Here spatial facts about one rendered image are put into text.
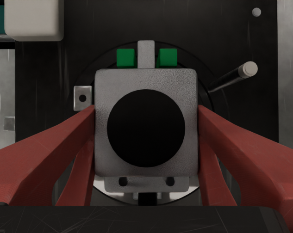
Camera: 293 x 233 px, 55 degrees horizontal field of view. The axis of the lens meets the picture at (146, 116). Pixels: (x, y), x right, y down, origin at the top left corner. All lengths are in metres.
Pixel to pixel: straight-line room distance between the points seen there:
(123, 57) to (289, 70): 0.17
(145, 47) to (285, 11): 0.18
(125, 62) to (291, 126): 0.18
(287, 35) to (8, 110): 0.30
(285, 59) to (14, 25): 0.24
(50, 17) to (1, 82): 0.12
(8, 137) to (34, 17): 0.14
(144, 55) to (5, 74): 0.21
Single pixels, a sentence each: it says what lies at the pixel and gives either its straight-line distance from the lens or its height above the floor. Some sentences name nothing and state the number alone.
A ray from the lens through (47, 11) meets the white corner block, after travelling 0.26.
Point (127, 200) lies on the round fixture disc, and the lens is 0.24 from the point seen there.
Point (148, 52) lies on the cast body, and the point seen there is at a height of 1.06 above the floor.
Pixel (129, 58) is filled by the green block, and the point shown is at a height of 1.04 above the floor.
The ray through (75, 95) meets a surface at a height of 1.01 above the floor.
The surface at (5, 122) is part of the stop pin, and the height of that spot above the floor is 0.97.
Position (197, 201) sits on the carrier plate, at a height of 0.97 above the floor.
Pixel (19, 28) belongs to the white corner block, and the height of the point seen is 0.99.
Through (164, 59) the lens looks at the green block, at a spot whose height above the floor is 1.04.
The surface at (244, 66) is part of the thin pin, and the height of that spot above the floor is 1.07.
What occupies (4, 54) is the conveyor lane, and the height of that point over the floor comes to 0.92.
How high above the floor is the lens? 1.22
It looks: 89 degrees down
